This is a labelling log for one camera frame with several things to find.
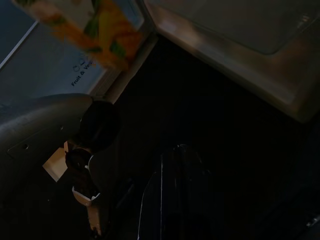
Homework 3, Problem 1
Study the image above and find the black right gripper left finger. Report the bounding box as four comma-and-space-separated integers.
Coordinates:
137, 147, 177, 240

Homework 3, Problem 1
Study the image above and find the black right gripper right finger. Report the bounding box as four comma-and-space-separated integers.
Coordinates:
176, 144, 221, 240

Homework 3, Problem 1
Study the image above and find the orange green juice carton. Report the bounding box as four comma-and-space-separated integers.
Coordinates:
14, 0, 144, 72

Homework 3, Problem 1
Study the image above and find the grey fridge body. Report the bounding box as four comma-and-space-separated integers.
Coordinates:
0, 0, 159, 101

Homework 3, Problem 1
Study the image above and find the silver robot right leg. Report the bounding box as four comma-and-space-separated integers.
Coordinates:
0, 93, 121, 208

